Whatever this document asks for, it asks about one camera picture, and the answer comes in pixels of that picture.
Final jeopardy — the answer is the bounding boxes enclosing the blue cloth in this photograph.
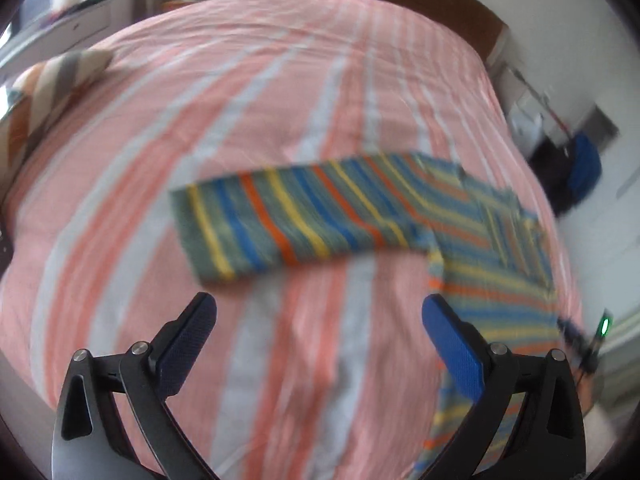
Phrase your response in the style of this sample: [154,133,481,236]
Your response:
[567,132,604,202]

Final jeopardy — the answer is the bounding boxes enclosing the white low cabinet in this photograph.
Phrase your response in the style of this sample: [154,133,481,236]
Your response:
[0,0,114,77]

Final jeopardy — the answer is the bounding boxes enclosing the black jacket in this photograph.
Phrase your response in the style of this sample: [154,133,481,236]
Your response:
[529,142,577,217]

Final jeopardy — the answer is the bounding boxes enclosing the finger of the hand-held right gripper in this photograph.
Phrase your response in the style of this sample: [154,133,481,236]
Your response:
[556,315,589,357]

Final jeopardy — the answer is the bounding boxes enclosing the pink striped bed sheet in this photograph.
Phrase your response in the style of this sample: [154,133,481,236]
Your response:
[0,0,584,480]

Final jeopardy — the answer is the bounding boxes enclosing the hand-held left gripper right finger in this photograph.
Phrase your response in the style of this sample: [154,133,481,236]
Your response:
[417,294,587,480]

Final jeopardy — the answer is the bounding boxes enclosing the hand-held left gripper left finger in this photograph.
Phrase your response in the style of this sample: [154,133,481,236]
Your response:
[50,291,223,480]

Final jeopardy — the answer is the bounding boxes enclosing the striped pillow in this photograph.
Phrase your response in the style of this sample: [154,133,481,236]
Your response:
[0,48,114,182]

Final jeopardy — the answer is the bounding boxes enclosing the multicolour striped shirt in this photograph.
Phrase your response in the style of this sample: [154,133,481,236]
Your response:
[169,152,582,480]

